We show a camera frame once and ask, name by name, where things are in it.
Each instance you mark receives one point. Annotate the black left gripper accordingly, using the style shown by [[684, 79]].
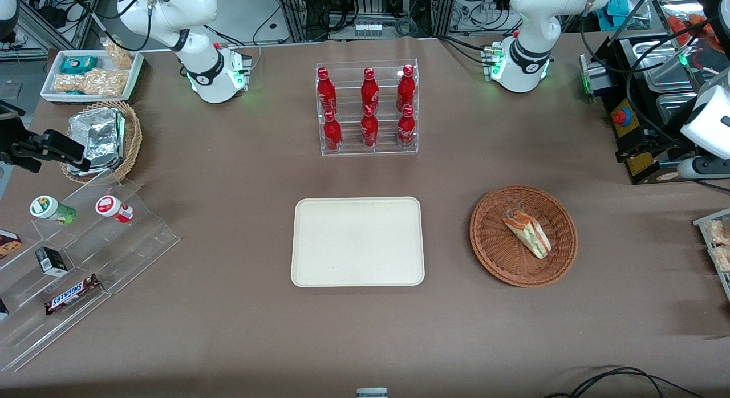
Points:
[[662, 149]]

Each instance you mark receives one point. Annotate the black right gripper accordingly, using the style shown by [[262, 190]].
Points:
[[12, 149]]

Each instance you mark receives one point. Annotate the triangular sandwich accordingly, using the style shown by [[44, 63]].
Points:
[[527, 232]]

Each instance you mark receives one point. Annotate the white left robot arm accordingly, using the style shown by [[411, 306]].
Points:
[[530, 21]]

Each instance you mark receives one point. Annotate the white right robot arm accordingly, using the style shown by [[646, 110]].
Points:
[[171, 21]]

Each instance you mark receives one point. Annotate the small metal tray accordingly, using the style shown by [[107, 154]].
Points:
[[673, 107]]

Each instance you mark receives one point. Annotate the light wicker basket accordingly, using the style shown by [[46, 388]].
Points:
[[132, 135]]

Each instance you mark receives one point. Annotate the large metal tray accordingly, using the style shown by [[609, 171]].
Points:
[[656, 59]]

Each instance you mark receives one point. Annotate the white rectangular snack tray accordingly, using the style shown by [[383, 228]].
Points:
[[132, 73]]

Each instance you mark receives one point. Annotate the white tray with snack bags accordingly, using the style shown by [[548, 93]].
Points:
[[718, 244]]

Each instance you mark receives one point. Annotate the brown wicker basket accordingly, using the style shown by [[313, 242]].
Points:
[[496, 244]]

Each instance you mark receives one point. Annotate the cream plastic tray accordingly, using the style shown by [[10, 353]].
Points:
[[357, 241]]

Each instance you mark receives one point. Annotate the red emergency stop button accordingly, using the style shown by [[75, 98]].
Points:
[[622, 116]]

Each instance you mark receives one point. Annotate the black emergency stop box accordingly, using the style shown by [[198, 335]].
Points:
[[641, 110]]

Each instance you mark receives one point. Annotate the green yogurt cup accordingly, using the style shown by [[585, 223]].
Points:
[[51, 208]]

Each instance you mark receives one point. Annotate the red yogurt cup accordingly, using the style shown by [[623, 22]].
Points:
[[113, 207]]

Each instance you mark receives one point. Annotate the large clear peanut snack bag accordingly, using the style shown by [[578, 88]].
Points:
[[91, 82]]

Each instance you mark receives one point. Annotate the silver box with green light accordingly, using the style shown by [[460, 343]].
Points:
[[593, 76]]

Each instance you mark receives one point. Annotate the teal snack packet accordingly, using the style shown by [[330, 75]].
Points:
[[78, 64]]

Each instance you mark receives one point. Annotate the small black box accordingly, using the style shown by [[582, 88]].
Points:
[[51, 261]]

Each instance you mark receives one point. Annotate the brown cookie box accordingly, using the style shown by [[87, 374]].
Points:
[[8, 245]]

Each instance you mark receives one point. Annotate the small clear peanut snack bag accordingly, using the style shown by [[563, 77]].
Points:
[[118, 53]]

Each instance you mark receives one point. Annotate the clear acrylic tiered stand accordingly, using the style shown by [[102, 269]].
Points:
[[125, 255]]

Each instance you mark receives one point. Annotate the orange snack bag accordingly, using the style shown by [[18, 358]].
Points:
[[690, 24]]

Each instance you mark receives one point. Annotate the Snickers chocolate bar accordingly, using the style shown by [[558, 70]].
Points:
[[72, 294]]

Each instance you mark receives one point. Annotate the dark packet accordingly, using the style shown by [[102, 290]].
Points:
[[3, 309]]

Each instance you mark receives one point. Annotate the red cola bottle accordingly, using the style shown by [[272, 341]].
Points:
[[369, 90], [369, 130], [406, 130], [325, 90], [332, 134], [405, 89]]

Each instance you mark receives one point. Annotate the clear acrylic bottle rack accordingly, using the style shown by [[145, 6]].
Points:
[[348, 150]]

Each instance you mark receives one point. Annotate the white power strip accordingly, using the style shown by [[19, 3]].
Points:
[[368, 28]]

